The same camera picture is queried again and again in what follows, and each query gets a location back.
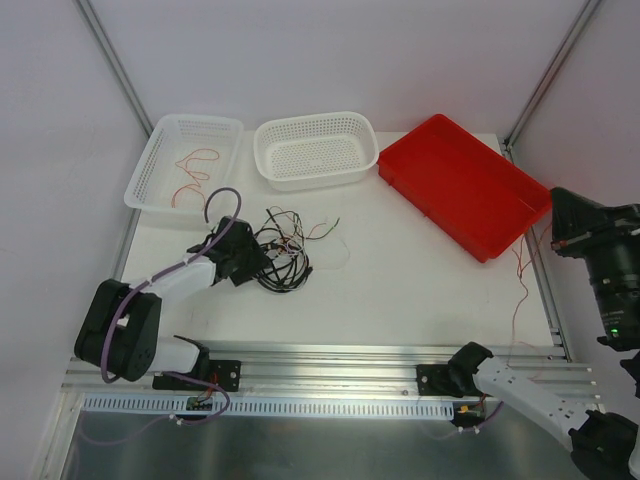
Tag white slotted cable duct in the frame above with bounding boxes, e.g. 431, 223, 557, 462
83, 394, 454, 421

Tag aluminium mounting rail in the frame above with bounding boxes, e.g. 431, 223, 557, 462
63, 340, 596, 399

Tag white perforated rounded basket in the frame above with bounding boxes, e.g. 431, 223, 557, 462
253, 111, 380, 192

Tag aluminium frame post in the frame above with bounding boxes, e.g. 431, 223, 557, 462
73, 0, 154, 137
502, 0, 605, 155

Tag right aluminium frame post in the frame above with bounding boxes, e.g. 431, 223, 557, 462
502, 0, 605, 155

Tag left aluminium frame post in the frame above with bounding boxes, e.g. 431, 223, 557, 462
73, 0, 154, 137

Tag black and orange cables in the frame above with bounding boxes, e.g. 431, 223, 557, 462
252, 204, 344, 294

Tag clear white rectangular basket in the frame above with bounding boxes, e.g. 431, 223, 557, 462
124, 114, 244, 229

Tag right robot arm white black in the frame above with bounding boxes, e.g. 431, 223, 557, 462
448, 187, 639, 479

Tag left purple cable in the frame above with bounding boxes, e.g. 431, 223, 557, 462
101, 187, 246, 385

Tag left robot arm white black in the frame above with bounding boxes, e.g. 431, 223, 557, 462
74, 216, 268, 390

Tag red plastic tray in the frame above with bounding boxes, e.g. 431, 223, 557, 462
378, 114, 551, 263

